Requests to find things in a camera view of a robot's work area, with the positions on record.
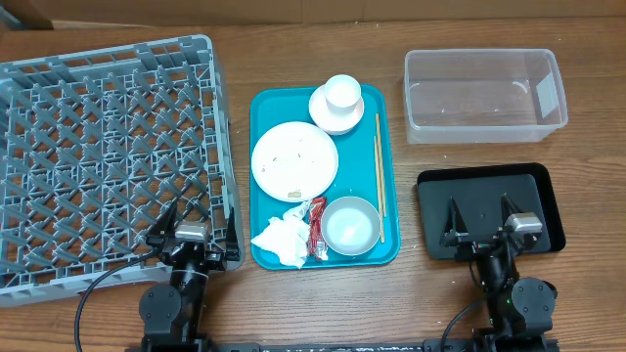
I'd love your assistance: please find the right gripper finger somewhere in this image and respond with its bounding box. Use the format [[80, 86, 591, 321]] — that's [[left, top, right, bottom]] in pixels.
[[501, 193, 523, 218], [444, 198, 468, 235]]

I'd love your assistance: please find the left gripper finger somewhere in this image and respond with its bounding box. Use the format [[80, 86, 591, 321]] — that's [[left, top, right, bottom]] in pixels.
[[225, 210, 239, 249], [155, 200, 177, 237]]

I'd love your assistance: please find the white napkin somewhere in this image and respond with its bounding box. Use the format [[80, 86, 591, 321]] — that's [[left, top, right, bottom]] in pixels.
[[251, 199, 311, 269]]

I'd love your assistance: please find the red snack wrapper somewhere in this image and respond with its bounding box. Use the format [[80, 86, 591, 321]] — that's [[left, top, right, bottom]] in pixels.
[[307, 197, 328, 261]]

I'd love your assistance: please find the grey white bowl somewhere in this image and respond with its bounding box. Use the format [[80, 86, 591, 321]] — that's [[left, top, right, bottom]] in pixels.
[[321, 197, 382, 256]]

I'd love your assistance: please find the white cup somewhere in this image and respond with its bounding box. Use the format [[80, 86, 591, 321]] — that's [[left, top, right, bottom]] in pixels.
[[324, 74, 362, 113]]

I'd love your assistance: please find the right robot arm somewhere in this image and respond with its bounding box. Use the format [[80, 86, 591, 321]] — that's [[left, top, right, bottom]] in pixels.
[[439, 194, 559, 352]]

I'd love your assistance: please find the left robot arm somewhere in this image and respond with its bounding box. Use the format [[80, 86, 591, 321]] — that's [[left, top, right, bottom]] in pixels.
[[139, 204, 242, 352]]

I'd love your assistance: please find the black tray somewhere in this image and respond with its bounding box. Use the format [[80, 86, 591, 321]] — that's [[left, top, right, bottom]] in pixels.
[[416, 163, 566, 260]]

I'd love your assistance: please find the large white plate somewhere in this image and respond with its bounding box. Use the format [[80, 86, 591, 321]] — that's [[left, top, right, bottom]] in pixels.
[[250, 121, 338, 202]]

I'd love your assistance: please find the teal serving tray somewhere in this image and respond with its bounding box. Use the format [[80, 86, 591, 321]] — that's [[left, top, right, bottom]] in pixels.
[[249, 84, 401, 269]]

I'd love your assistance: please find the grey plastic dish rack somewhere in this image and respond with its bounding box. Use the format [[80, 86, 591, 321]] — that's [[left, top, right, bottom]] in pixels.
[[1, 34, 245, 307]]

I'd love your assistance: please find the clear plastic bin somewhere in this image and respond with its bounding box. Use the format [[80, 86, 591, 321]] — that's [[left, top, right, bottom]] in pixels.
[[403, 49, 568, 144]]

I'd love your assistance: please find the wooden chopstick right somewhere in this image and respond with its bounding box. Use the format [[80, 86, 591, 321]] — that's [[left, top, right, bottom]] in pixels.
[[375, 112, 387, 217]]

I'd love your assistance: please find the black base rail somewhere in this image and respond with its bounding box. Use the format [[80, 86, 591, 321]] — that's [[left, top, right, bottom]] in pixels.
[[125, 338, 560, 352]]

